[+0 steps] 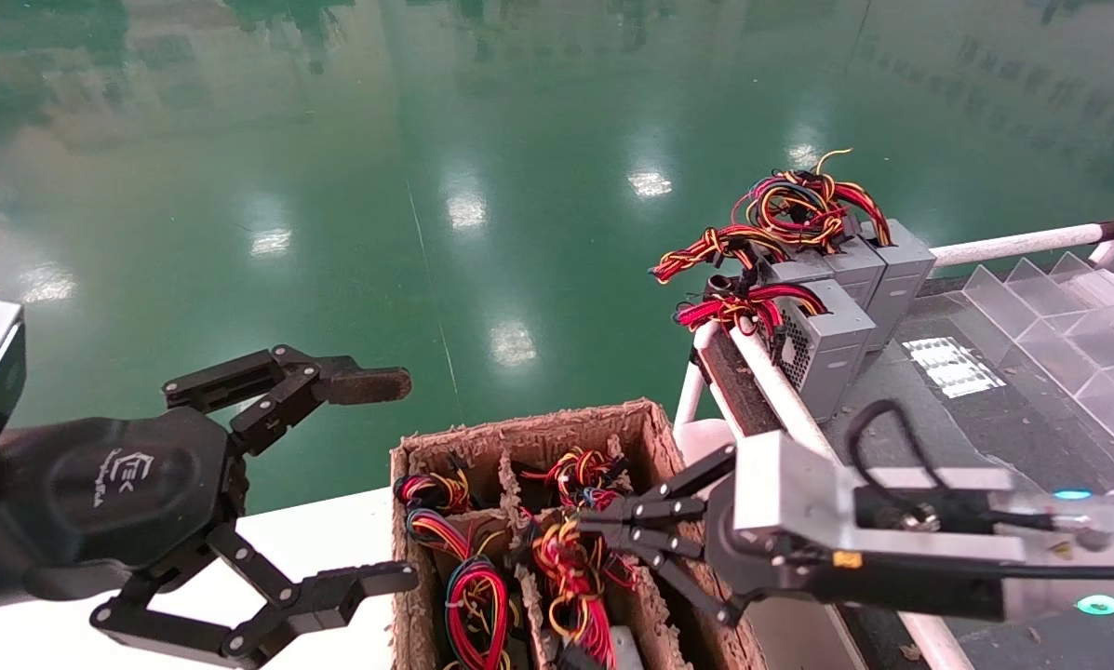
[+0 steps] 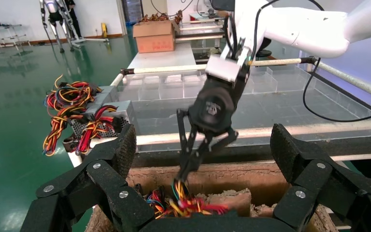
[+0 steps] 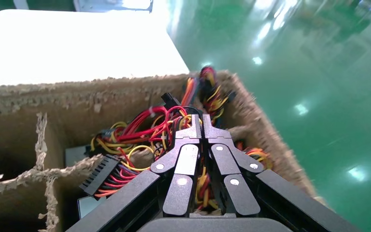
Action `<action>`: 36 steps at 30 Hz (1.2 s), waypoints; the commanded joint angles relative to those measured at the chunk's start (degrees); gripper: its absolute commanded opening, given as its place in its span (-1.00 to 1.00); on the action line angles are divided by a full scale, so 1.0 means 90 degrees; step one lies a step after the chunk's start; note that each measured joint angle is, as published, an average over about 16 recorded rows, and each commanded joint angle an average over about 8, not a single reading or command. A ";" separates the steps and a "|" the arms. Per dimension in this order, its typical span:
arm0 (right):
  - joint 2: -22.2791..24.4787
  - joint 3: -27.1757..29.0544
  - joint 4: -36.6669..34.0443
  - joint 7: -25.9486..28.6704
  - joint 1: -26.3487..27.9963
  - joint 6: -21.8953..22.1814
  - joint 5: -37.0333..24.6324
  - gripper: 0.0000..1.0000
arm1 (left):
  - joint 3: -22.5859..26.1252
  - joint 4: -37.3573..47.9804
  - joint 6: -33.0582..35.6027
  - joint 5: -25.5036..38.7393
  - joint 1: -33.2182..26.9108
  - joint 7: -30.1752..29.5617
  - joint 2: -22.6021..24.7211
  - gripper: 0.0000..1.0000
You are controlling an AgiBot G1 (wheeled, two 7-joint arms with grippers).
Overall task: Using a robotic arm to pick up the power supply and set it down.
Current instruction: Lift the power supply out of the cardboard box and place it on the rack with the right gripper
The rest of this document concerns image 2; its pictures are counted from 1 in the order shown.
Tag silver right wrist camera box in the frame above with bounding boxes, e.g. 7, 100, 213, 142
204, 54, 251, 85

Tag brown pulp divider box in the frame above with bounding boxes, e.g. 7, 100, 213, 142
85, 161, 340, 232

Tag long black cable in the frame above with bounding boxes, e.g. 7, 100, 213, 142
253, 0, 371, 123

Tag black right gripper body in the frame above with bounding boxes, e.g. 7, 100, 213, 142
188, 79, 241, 134

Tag brown cardboard carton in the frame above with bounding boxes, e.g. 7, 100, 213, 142
132, 19, 180, 54

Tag metal shelving workbench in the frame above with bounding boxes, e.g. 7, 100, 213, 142
176, 13, 234, 63

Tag black pipe end cap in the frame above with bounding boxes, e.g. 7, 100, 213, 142
62, 136, 81, 154

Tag grey mesh power supply red wires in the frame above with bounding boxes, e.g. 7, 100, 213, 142
70, 100, 134, 157

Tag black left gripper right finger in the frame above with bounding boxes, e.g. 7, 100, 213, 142
270, 123, 371, 232

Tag white work table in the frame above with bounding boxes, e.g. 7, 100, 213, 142
127, 42, 198, 70

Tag person in black clothes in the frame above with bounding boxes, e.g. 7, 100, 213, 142
63, 0, 83, 40

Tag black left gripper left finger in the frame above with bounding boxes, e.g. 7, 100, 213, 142
20, 123, 156, 232

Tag short black wrist cable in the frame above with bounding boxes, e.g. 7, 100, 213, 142
223, 14, 247, 61

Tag black textured conveyor frame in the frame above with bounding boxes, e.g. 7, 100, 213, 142
131, 136, 371, 169

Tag pile of wired power supplies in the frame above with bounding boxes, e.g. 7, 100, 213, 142
140, 9, 184, 25

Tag metal frame desk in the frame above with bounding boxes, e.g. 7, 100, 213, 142
0, 17, 32, 53

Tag clear acrylic divider tray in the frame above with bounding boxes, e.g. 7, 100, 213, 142
118, 65, 371, 143

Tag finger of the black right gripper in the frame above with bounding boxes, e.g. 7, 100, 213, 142
176, 109, 213, 184
185, 127, 239, 176

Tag dark blue storage cabinet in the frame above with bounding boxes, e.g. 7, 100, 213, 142
121, 0, 144, 25

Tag silver humanoid robot on stand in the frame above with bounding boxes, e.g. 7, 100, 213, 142
39, 0, 109, 54

